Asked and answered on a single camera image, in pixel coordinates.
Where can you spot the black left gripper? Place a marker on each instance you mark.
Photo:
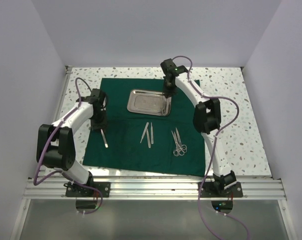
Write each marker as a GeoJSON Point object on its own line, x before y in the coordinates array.
{"type": "Point", "coordinates": [96, 126]}

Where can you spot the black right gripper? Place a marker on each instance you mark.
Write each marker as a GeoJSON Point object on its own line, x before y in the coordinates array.
{"type": "Point", "coordinates": [168, 93]}

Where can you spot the stainless steel instrument tray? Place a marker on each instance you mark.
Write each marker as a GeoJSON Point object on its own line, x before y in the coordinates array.
{"type": "Point", "coordinates": [147, 102]}

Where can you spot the steel scalpel handle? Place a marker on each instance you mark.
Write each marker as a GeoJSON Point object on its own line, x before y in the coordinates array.
{"type": "Point", "coordinates": [151, 134]}
{"type": "Point", "coordinates": [146, 134]}

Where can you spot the dark green surgical cloth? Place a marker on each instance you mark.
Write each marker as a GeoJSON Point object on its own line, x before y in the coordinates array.
{"type": "Point", "coordinates": [124, 131]}

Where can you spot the steel forceps with ring handles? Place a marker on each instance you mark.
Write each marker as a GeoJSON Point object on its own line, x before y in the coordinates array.
{"type": "Point", "coordinates": [176, 151]}

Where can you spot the steel surgical scissors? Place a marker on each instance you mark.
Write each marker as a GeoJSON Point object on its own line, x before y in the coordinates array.
{"type": "Point", "coordinates": [182, 147]}

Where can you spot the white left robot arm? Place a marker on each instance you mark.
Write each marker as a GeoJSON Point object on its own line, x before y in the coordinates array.
{"type": "Point", "coordinates": [55, 142]}

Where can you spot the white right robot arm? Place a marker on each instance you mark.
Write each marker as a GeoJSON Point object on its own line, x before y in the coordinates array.
{"type": "Point", "coordinates": [207, 121]}

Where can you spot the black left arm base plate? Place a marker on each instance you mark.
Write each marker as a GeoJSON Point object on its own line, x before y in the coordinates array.
{"type": "Point", "coordinates": [101, 188]}

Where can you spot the aluminium extrusion rail frame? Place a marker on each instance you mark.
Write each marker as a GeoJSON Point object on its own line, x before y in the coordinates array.
{"type": "Point", "coordinates": [144, 205]}

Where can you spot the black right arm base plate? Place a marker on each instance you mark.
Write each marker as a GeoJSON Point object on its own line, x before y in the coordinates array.
{"type": "Point", "coordinates": [220, 187]}

